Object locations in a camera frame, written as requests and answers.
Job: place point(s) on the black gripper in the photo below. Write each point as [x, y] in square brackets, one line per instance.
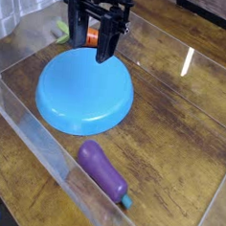
[109, 29]

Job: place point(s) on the orange toy carrot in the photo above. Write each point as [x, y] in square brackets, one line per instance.
[91, 36]

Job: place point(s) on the blue upside-down bowl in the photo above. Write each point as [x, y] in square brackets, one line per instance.
[77, 95]

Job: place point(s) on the purple toy eggplant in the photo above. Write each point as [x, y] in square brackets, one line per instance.
[93, 161]

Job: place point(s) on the clear acrylic tray wall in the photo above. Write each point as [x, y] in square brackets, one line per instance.
[171, 148]

